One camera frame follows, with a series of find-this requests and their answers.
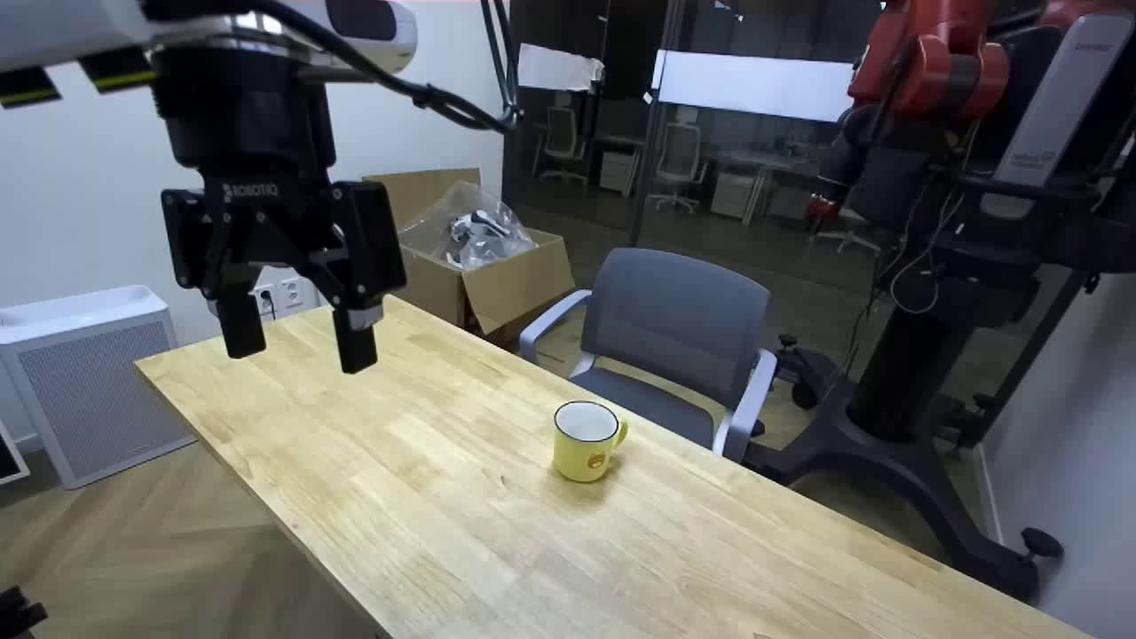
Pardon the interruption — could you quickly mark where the large white sign on glass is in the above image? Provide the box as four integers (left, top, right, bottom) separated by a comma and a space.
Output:
649, 46, 858, 129

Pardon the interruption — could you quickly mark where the clear plastic bag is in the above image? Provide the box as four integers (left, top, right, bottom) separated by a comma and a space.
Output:
401, 180, 538, 277

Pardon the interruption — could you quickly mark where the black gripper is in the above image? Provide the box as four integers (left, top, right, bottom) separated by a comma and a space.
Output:
150, 43, 410, 376

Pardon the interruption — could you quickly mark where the white wall outlet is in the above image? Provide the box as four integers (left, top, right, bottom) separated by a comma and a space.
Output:
253, 268, 326, 322

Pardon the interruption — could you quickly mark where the yellow enamel mug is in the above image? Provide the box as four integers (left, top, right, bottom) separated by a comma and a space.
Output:
551, 398, 633, 488

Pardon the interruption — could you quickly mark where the grey office chair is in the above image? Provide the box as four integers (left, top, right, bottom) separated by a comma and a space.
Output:
514, 245, 780, 461

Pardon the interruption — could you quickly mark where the white mesh office chair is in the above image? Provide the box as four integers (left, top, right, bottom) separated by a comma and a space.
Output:
532, 109, 593, 187
645, 116, 711, 221

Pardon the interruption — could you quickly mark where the open cardboard box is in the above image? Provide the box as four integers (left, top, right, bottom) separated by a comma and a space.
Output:
365, 167, 577, 347

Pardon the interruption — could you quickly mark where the black floor object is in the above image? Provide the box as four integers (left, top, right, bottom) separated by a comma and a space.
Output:
0, 581, 49, 639

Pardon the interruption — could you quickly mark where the white low cabinet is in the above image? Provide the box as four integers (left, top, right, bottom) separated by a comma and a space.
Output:
0, 282, 197, 489

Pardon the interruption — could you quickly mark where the red and black robot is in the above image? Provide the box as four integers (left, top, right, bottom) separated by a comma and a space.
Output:
743, 0, 1136, 604

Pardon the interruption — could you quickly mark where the small white sign on glass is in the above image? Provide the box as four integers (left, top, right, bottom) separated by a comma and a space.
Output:
514, 40, 606, 97

